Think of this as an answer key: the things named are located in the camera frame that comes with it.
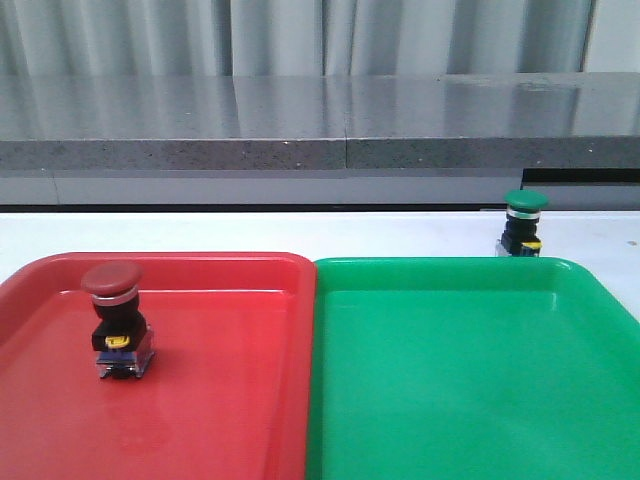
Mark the green mushroom push button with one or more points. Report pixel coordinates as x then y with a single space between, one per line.
519 237

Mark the red mushroom push button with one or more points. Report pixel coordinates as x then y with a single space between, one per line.
123 340

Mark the green plastic tray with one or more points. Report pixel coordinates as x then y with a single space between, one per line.
471 368

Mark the red plastic tray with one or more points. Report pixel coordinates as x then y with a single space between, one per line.
226 395

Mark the grey granite counter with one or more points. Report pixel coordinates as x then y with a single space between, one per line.
438 142

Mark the white curtain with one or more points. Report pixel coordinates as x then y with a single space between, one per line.
314 38

